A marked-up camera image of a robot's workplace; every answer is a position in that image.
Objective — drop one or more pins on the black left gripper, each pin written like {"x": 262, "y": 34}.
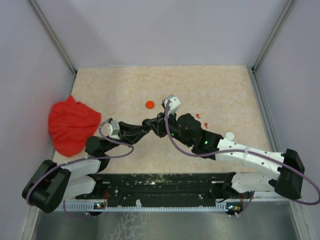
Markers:
{"x": 131, "y": 133}

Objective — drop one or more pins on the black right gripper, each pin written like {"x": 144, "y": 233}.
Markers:
{"x": 158, "y": 126}

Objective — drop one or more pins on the black round charging case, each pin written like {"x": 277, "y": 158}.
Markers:
{"x": 145, "y": 124}

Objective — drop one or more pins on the white round charging case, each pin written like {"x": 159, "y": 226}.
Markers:
{"x": 229, "y": 135}

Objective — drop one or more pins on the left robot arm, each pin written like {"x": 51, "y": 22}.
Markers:
{"x": 54, "y": 183}

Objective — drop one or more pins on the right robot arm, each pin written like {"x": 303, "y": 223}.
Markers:
{"x": 274, "y": 171}

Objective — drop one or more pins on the red crumpled cloth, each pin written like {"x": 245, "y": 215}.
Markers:
{"x": 70, "y": 124}

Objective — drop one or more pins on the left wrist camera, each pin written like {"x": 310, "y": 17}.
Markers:
{"x": 113, "y": 129}

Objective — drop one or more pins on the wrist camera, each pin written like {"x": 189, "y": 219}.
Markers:
{"x": 174, "y": 104}
{"x": 113, "y": 129}

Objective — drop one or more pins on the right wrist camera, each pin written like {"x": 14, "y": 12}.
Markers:
{"x": 174, "y": 104}

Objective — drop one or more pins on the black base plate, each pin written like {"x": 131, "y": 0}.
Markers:
{"x": 165, "y": 190}

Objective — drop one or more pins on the white slotted cable duct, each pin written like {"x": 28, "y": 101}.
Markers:
{"x": 98, "y": 206}

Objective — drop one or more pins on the aluminium side rail right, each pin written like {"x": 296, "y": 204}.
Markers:
{"x": 269, "y": 128}

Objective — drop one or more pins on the aluminium corner post left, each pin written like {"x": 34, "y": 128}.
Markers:
{"x": 52, "y": 35}

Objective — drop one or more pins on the aluminium corner post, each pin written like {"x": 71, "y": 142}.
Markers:
{"x": 52, "y": 35}
{"x": 286, "y": 11}

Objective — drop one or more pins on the aluminium corner post right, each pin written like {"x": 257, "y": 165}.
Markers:
{"x": 286, "y": 11}

